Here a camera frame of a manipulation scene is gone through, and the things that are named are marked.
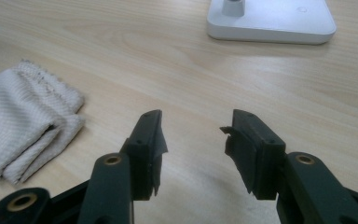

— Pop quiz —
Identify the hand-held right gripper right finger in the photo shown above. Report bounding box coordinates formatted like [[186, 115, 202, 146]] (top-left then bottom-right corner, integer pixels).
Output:
[[219, 109, 358, 224]]

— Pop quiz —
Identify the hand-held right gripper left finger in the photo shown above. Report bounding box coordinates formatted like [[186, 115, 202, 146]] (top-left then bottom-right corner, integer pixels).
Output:
[[79, 109, 169, 224]]

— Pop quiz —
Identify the white woven cloth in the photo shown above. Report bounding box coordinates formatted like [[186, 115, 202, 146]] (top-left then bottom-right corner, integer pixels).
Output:
[[0, 59, 87, 186]]

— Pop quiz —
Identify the white desk lamp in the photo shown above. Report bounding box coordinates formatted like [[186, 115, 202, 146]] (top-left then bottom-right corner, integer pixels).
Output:
[[206, 0, 337, 45]]

